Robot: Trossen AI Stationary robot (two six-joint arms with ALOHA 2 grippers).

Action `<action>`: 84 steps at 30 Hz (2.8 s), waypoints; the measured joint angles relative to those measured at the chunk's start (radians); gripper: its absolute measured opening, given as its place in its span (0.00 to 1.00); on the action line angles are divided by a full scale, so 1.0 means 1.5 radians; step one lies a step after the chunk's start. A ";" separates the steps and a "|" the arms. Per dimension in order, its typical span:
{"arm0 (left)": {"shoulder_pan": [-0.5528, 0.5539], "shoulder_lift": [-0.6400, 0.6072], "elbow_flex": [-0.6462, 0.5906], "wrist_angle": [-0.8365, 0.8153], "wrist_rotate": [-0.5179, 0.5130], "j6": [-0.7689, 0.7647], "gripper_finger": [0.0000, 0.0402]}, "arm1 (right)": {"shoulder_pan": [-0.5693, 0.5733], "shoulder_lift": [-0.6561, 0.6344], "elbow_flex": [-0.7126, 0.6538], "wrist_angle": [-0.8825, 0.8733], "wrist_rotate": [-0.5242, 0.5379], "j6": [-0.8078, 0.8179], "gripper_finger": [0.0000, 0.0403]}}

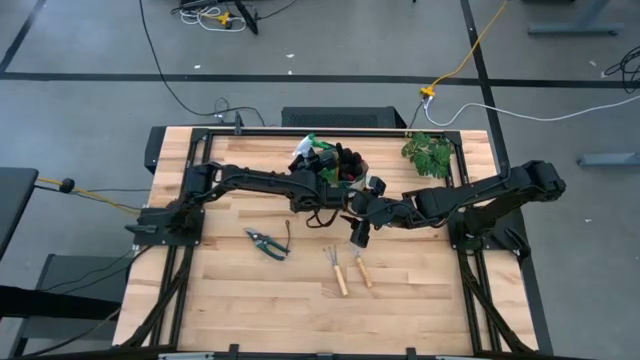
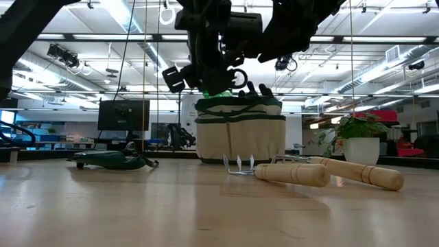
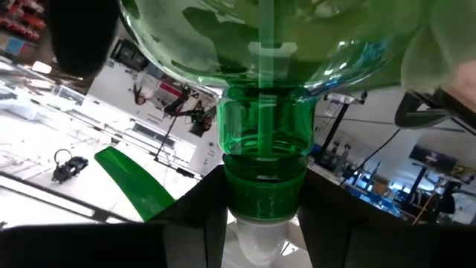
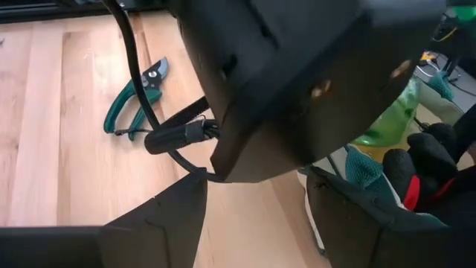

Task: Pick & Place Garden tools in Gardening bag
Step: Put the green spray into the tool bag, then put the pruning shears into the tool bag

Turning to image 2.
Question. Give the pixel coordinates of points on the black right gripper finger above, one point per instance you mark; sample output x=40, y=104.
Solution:
x=291, y=47
x=278, y=43

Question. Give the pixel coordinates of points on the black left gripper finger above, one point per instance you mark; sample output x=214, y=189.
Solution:
x=224, y=85
x=210, y=85

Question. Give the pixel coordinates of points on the green plastic spray bottle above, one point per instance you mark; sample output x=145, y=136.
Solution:
x=219, y=94

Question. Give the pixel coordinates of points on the red and black gardening glove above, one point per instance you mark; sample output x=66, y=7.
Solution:
x=265, y=91

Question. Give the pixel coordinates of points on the beige green gardening bag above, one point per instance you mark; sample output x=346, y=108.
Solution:
x=240, y=137

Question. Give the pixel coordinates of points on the green pruning shears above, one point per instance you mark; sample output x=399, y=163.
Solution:
x=109, y=160

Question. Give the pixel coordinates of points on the black background robot arm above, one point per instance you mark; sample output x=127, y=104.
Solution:
x=180, y=135

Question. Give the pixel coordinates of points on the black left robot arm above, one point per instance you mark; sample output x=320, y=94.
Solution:
x=20, y=34

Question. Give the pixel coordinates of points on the white pillar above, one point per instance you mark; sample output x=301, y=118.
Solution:
x=188, y=116

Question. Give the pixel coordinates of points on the black computer monitor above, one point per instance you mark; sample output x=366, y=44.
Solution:
x=123, y=115

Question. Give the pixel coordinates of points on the green plant in white pot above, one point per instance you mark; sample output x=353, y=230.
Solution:
x=361, y=149

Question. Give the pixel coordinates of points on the blue shelving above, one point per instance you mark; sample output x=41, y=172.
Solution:
x=41, y=135

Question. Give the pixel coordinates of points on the black mounted camera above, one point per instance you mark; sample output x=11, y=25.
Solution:
x=284, y=64

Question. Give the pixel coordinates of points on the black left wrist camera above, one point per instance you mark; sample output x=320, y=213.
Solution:
x=245, y=34

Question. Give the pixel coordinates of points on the black frame beam with lights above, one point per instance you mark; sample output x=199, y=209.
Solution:
x=157, y=37

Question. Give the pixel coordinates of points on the black metal table frame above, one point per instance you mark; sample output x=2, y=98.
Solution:
x=51, y=156

